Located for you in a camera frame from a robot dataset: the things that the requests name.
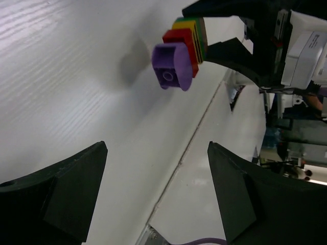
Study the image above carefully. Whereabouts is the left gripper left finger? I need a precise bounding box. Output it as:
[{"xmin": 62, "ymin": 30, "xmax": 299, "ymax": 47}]
[{"xmin": 1, "ymin": 141, "xmax": 108, "ymax": 244}]

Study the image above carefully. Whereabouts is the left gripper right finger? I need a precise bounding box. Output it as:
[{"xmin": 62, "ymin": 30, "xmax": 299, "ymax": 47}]
[{"xmin": 207, "ymin": 142, "xmax": 326, "ymax": 244}]

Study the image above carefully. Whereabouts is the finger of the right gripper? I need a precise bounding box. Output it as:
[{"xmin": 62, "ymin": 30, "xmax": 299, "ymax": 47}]
[
  {"xmin": 182, "ymin": 1, "xmax": 255, "ymax": 18},
  {"xmin": 205, "ymin": 38, "xmax": 263, "ymax": 86}
]

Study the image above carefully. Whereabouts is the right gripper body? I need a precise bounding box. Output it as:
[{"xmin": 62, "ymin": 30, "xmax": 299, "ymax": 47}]
[{"xmin": 247, "ymin": 1, "xmax": 293, "ymax": 87}]

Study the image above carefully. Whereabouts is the burger printed lego brick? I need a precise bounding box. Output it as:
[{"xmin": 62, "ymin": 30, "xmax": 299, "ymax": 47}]
[{"xmin": 172, "ymin": 17, "xmax": 208, "ymax": 64}]

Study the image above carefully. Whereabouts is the red lego brick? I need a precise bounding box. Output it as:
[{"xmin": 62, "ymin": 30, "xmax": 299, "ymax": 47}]
[{"xmin": 162, "ymin": 28, "xmax": 199, "ymax": 78}]

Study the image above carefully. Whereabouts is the purple rounded lego brick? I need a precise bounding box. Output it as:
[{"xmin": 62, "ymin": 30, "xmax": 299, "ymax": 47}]
[{"xmin": 151, "ymin": 43, "xmax": 193, "ymax": 91}]

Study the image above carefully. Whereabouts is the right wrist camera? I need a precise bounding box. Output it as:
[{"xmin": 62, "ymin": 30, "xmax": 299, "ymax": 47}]
[{"xmin": 281, "ymin": 11, "xmax": 326, "ymax": 89}]

